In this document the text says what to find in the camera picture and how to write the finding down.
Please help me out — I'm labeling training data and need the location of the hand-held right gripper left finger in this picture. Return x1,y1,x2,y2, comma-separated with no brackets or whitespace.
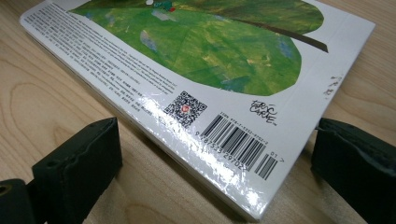
31,117,123,224

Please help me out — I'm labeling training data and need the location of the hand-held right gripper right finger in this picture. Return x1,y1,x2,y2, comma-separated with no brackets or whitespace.
310,117,396,224

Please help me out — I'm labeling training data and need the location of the white book with green leaf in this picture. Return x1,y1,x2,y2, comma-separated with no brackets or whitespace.
19,0,377,223

